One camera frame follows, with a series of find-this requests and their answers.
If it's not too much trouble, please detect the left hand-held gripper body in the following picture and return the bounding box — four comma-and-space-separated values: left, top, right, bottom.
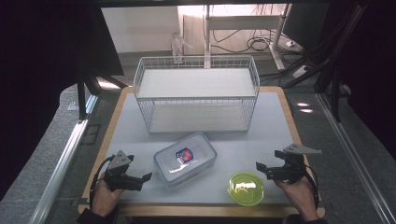
103, 149, 144, 192

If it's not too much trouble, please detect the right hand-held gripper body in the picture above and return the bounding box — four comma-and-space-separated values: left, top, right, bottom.
266, 142, 323, 185

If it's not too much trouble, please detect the translucent green plastic bowl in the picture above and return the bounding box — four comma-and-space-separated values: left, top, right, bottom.
227, 171, 265, 207

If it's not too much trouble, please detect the clear plastic lidded food container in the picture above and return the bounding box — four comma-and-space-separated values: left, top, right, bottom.
152, 132, 219, 189

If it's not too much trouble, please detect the white wire two-tier rack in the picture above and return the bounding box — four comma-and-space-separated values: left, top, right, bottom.
133, 54, 262, 135

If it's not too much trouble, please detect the person's left hand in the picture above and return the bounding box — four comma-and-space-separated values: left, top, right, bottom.
91, 178, 125, 218

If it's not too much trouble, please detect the grey table mat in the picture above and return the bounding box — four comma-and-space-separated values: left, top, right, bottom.
88, 91, 313, 205

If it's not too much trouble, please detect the black metal stand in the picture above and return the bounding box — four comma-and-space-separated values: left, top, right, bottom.
77, 72, 129, 121
281, 3, 369, 123

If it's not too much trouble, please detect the white power strip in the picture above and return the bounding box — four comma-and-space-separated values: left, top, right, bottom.
291, 63, 311, 79

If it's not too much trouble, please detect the dark curtain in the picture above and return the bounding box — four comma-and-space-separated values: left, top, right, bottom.
326, 0, 396, 151
0, 0, 124, 201

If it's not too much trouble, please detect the clear spray bottle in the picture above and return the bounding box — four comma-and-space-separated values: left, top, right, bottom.
170, 29, 193, 65

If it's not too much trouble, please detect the dark monitor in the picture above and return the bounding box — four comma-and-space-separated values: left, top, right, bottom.
281, 3, 331, 49

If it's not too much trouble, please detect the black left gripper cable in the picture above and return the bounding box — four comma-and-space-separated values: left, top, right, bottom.
89, 154, 117, 210

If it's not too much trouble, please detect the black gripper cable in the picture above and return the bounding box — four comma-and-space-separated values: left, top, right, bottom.
89, 154, 117, 210
304, 163, 320, 210

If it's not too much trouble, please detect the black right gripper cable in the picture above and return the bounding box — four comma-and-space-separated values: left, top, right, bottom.
304, 163, 320, 210

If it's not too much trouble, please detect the aluminium floor rail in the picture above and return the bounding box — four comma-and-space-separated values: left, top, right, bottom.
29, 94, 100, 224
315, 91, 396, 224

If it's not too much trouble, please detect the black floor cable loop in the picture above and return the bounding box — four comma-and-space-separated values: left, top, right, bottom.
211, 29, 281, 54

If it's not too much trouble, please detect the white desk frame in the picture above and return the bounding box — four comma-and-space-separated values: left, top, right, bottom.
203, 3, 292, 71

